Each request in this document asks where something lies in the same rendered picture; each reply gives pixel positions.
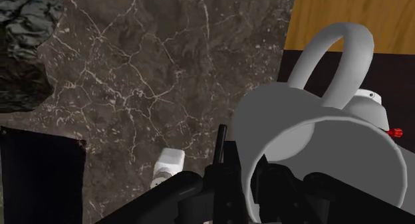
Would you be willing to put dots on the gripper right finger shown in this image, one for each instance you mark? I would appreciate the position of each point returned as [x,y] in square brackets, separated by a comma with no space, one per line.
[340,197]

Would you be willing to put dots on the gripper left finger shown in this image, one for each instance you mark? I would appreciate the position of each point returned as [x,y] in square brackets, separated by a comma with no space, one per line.
[168,194]

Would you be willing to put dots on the black rough lumpy object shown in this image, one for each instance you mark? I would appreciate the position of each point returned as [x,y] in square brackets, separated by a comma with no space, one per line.
[22,45]

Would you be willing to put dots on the black rectangular block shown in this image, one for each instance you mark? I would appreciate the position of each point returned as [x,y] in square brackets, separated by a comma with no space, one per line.
[42,181]

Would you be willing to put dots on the small white bottle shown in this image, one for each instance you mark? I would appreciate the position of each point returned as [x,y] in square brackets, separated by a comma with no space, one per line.
[168,163]

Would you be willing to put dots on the grey mug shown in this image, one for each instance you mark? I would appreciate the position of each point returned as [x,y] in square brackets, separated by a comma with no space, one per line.
[291,103]

